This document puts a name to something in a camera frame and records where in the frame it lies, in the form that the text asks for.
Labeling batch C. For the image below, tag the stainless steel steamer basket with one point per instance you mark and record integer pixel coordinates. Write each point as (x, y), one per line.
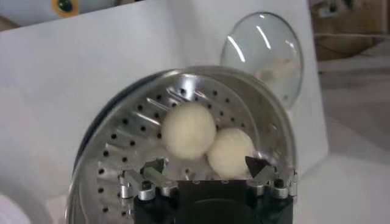
(137, 137)

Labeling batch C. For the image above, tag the white round plate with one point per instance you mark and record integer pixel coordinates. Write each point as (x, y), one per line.
(9, 213)

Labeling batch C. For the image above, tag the white steamed baozi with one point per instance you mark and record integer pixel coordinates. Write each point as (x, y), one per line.
(189, 131)
(230, 152)

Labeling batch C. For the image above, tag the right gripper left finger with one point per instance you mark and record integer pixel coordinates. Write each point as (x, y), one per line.
(146, 184)

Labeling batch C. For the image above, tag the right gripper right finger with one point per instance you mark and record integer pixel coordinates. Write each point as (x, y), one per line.
(265, 179)

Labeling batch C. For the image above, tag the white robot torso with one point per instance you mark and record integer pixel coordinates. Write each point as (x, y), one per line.
(91, 6)

